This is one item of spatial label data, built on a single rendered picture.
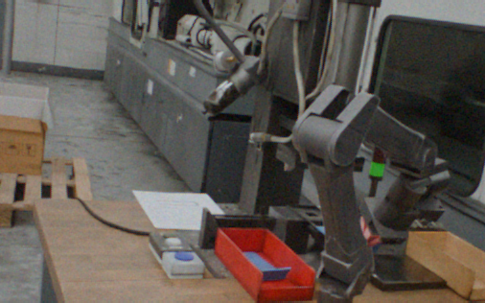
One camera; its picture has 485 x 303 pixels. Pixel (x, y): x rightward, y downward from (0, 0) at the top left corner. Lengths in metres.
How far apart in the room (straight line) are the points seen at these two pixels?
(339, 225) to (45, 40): 9.65
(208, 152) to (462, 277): 3.34
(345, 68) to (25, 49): 9.29
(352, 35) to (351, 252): 0.55
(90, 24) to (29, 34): 0.86
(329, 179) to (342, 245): 0.14
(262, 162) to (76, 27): 8.99
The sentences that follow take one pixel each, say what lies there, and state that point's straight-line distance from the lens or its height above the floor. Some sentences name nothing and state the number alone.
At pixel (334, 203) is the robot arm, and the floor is 1.15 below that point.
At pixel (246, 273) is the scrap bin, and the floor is 0.93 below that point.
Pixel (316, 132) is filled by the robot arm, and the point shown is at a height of 1.26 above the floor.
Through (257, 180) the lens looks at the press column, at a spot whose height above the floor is 1.00.
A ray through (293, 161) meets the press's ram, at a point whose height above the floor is 1.12.
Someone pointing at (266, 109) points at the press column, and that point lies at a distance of 1.76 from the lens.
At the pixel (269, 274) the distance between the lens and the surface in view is 1.40.
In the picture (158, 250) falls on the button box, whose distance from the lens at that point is 1.44.
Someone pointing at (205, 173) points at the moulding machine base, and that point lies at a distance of 4.75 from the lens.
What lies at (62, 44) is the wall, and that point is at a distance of 10.66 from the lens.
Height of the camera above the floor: 1.43
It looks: 14 degrees down
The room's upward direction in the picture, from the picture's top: 10 degrees clockwise
